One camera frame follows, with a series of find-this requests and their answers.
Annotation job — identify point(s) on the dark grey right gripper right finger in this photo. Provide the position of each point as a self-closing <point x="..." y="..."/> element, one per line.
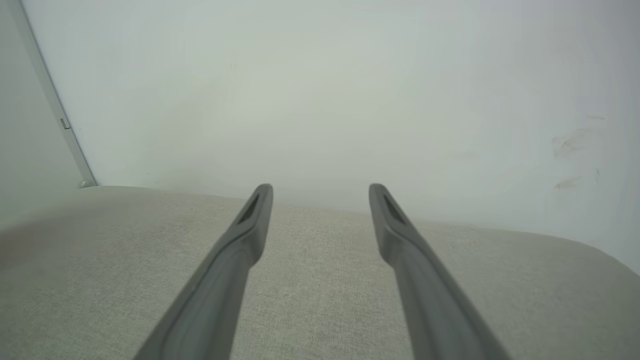
<point x="435" y="305"/>

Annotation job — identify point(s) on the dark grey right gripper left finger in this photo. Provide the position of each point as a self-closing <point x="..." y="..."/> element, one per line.
<point x="215" y="295"/>

